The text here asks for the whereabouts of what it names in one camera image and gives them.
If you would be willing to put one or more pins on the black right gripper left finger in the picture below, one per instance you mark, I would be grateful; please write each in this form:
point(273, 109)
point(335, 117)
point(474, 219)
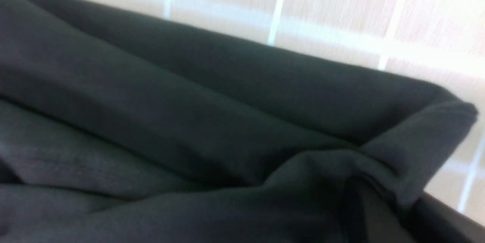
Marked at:
point(370, 217)

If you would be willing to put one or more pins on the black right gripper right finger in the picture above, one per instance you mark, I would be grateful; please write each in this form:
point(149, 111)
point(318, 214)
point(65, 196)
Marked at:
point(431, 221)

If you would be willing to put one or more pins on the dark gray long-sleeve shirt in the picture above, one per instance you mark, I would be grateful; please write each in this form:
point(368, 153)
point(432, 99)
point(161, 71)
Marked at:
point(117, 127)

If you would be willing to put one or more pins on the beige checkered table mat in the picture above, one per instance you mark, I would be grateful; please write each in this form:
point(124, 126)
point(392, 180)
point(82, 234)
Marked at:
point(441, 41)

